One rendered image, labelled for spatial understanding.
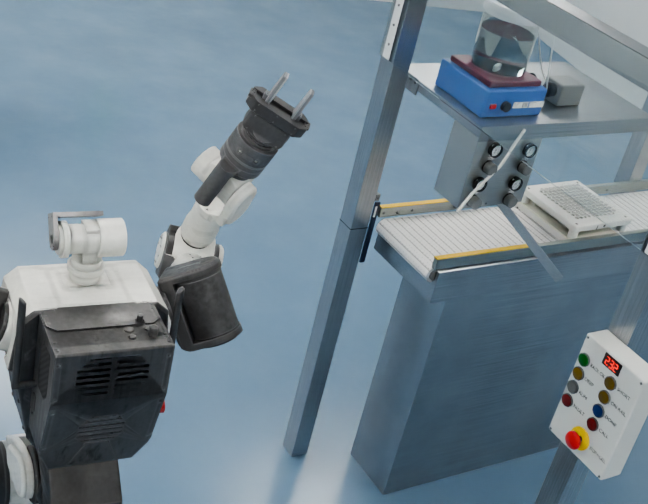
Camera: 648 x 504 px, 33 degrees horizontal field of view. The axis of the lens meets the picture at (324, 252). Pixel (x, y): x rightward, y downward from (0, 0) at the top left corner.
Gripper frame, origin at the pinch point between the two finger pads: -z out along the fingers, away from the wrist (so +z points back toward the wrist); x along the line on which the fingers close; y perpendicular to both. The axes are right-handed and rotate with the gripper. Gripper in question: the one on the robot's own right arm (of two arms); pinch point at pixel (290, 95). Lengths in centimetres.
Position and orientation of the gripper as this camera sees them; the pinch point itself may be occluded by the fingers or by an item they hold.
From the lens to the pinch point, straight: 194.6
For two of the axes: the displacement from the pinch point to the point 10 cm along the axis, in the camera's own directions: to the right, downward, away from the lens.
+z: -5.5, 6.2, 5.5
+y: 1.4, -5.9, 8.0
